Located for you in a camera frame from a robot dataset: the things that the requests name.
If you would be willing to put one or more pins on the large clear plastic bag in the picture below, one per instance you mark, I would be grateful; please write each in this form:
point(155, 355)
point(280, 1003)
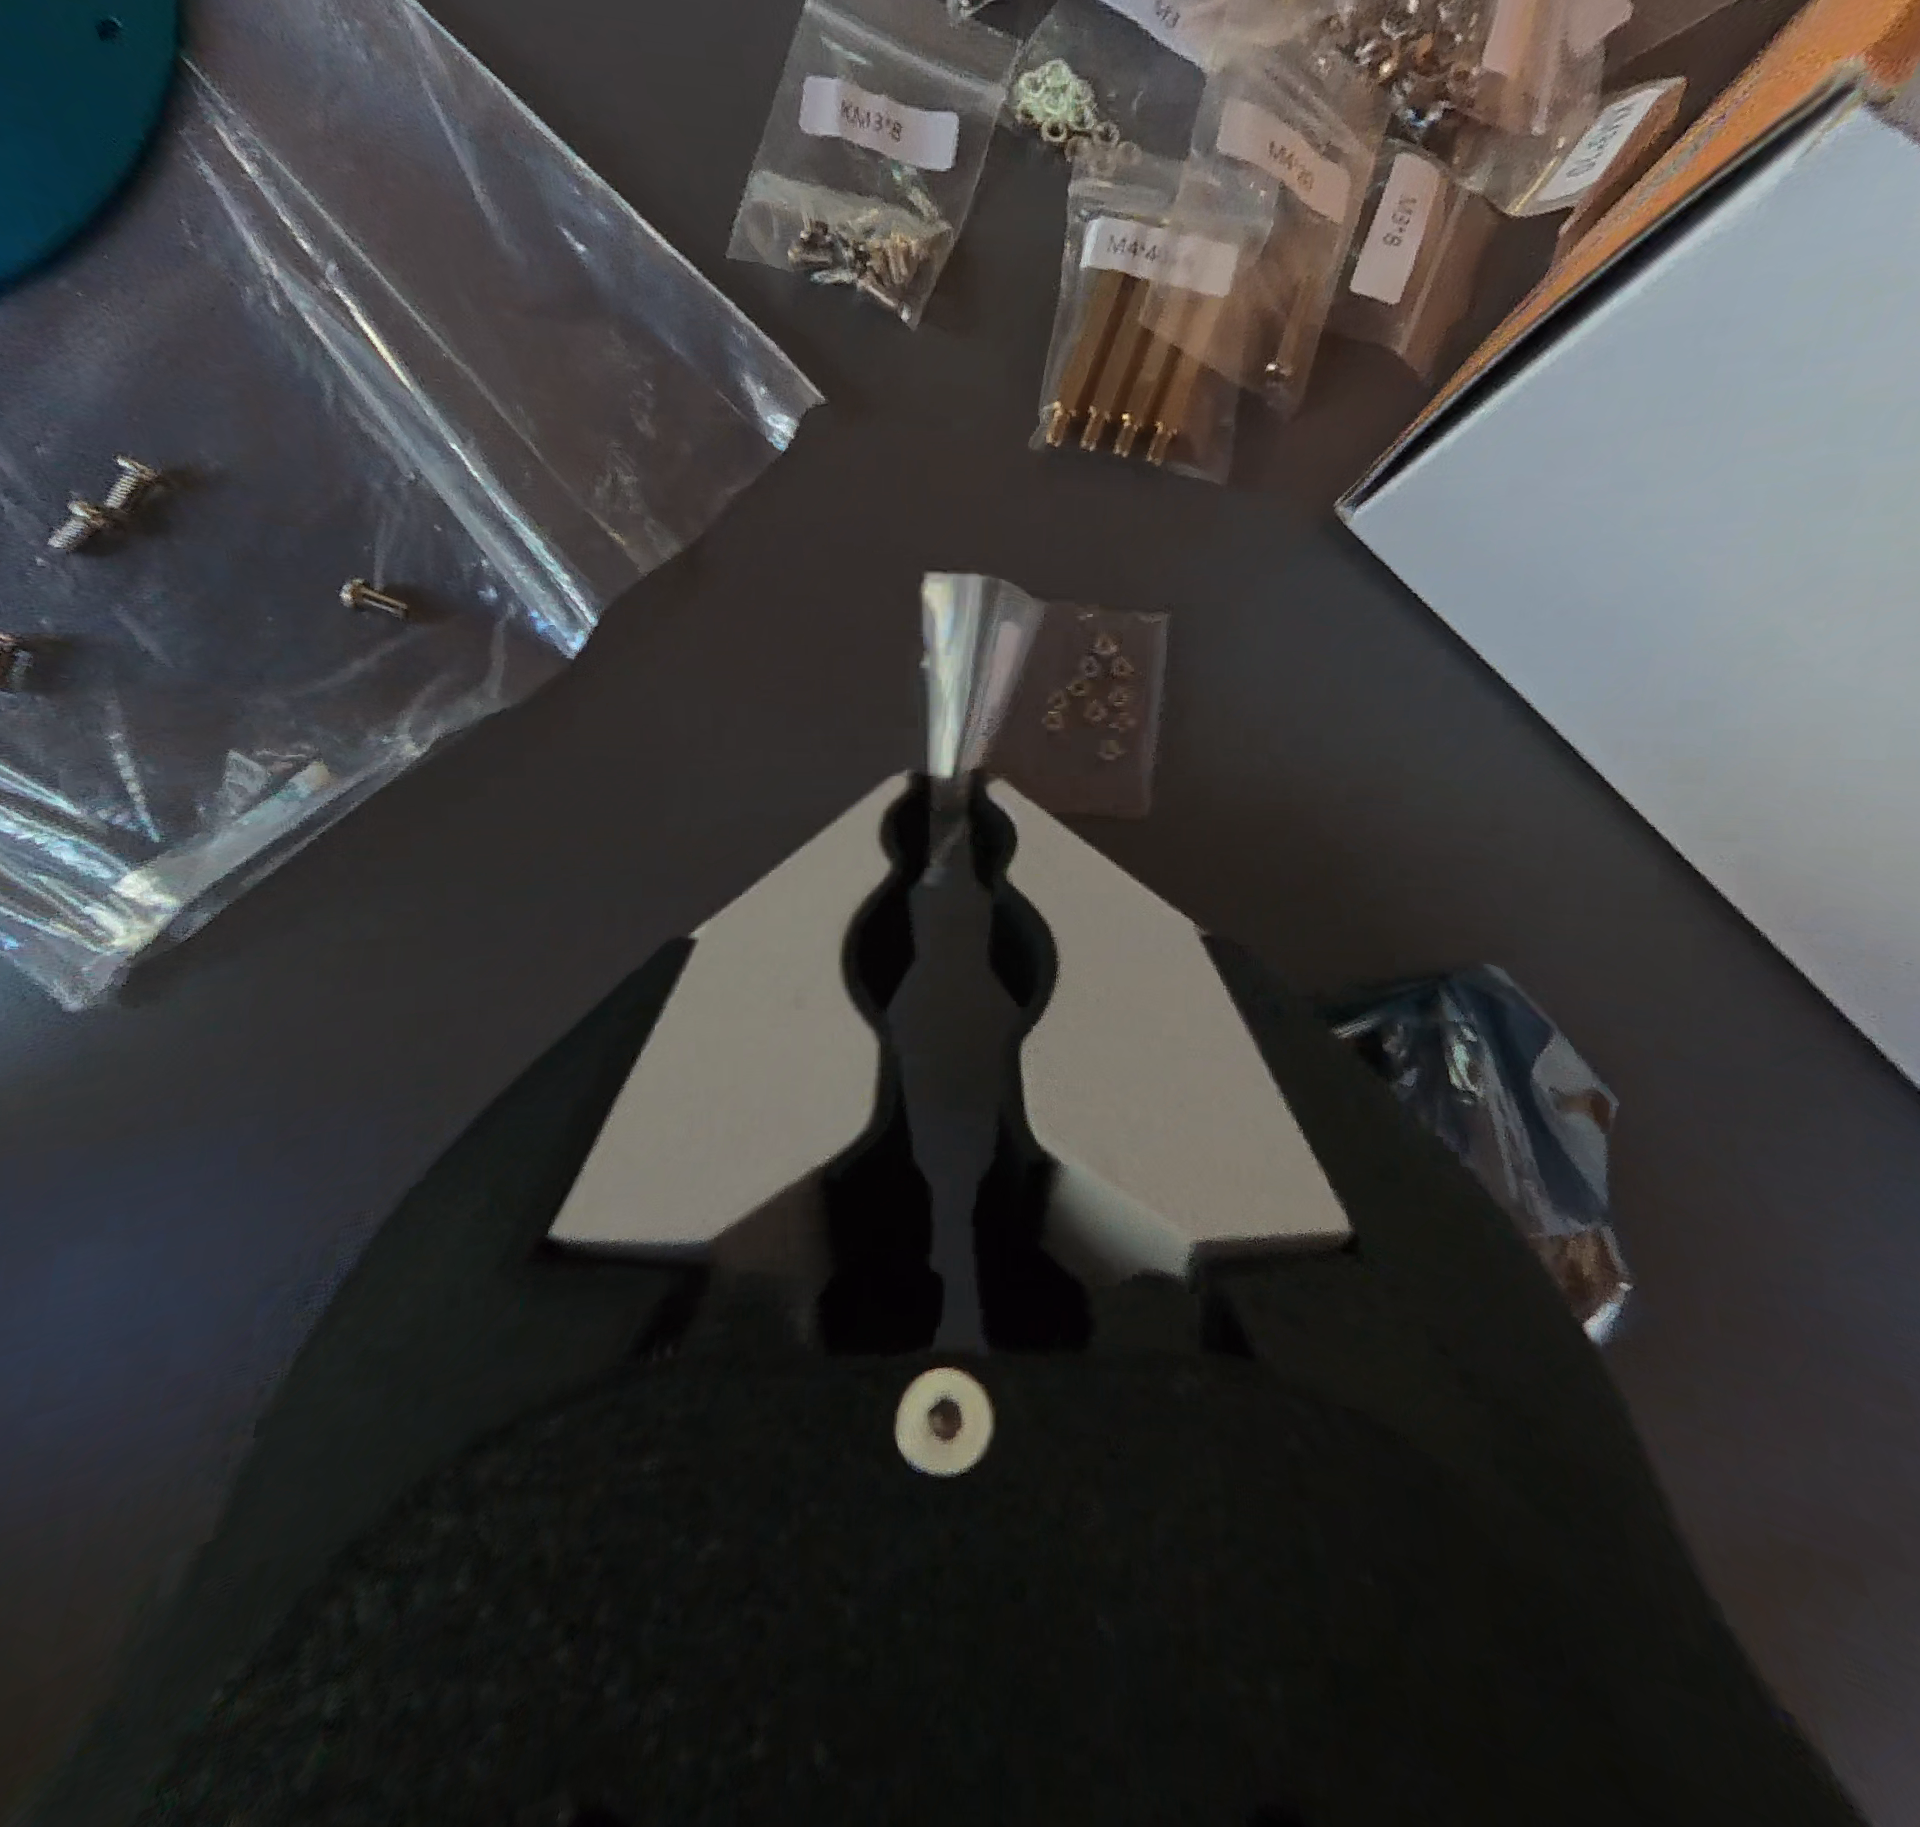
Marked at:
point(375, 357)

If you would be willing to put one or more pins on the labelled bag of short screws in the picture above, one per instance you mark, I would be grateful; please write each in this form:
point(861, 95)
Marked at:
point(870, 130)

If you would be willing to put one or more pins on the small bag of nuts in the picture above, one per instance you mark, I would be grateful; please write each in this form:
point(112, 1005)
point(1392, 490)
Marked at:
point(1110, 703)

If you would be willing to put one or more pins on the dark antistatic bag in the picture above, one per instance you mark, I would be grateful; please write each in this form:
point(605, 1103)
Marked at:
point(1500, 1107)

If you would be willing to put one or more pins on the teal round metal plate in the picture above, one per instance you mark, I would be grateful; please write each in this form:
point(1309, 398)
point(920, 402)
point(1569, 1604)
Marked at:
point(60, 86)

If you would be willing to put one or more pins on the pile of small hardware bags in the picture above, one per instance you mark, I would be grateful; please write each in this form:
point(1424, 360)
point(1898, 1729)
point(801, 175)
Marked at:
point(1276, 130)

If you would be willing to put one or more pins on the small clear screw bag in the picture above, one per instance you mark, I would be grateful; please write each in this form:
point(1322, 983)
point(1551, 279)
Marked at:
point(976, 673)

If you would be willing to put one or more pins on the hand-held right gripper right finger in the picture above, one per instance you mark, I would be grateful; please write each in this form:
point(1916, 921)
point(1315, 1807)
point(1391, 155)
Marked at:
point(1186, 1107)

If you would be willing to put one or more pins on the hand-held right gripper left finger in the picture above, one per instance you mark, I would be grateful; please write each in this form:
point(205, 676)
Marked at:
point(705, 1107)

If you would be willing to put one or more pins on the orange cardboard box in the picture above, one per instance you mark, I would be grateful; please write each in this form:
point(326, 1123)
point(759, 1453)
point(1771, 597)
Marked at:
point(1680, 508)

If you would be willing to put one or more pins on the loose silver screw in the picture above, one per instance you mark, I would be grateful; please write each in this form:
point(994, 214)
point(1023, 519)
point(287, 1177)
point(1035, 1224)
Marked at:
point(375, 597)
point(131, 481)
point(77, 525)

